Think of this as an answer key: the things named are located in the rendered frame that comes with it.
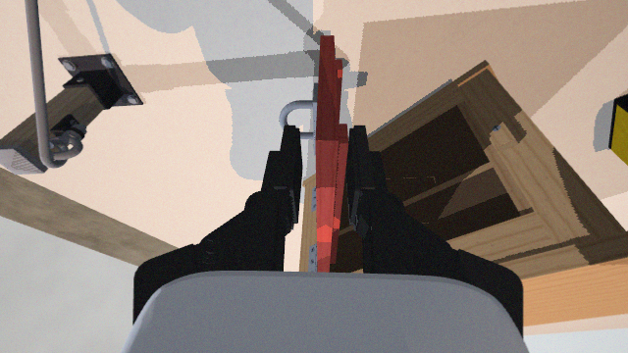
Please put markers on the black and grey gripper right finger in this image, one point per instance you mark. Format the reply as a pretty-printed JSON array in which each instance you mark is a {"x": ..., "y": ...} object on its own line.
[{"x": 395, "y": 243}]

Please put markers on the yellow rectangular block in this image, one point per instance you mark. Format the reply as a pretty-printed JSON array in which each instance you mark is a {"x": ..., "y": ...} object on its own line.
[{"x": 618, "y": 139}]

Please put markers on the brown wooden cabinet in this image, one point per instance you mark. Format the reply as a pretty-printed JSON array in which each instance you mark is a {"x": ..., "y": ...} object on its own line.
[{"x": 472, "y": 167}]

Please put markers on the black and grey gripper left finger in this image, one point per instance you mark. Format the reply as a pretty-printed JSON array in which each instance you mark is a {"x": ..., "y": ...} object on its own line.
[{"x": 253, "y": 240}]

